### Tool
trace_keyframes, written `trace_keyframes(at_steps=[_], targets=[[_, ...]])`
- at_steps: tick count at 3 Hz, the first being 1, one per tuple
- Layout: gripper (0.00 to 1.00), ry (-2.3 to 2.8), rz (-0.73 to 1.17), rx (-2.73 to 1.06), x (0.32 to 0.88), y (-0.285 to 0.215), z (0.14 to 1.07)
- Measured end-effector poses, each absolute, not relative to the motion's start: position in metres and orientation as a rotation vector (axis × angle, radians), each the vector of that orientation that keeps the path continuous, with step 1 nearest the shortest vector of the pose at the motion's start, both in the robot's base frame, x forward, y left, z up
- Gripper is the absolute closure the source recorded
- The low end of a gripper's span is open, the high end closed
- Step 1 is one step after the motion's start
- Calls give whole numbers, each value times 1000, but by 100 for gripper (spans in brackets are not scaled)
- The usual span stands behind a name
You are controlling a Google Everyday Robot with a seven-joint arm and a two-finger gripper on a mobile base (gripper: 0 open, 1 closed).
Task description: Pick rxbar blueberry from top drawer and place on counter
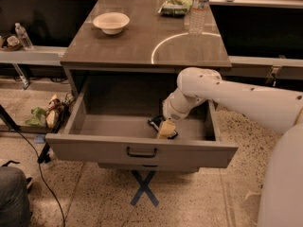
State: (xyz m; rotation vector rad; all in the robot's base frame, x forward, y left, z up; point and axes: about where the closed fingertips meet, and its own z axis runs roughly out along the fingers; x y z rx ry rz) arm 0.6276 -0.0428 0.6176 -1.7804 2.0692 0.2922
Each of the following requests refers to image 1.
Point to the green snack bag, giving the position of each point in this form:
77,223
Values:
175,8

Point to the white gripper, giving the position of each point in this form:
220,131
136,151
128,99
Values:
170,112

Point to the green chip bag on floor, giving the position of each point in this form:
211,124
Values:
38,117

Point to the clear water bottle on counter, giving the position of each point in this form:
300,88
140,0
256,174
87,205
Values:
197,16

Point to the blue rxbar blueberry bar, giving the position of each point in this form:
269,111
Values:
155,123

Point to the blue tape cross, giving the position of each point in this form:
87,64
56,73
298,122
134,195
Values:
144,188

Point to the brown snack bag on floor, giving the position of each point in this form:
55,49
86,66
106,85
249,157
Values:
53,112

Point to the round items on ledge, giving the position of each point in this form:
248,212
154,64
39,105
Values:
9,43

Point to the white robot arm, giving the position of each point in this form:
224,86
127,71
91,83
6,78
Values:
281,202

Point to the open grey top drawer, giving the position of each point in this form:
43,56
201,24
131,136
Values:
109,124

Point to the grey lower drawer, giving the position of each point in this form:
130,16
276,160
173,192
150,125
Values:
187,169

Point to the small water bottle on ledge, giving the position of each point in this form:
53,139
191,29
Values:
23,37

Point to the white bowl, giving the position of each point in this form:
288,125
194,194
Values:
111,23

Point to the grey drawer cabinet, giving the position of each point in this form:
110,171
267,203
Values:
149,44

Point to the black tripod leg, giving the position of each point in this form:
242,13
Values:
8,125

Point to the person's leg in jeans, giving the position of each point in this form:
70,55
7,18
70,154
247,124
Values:
14,202

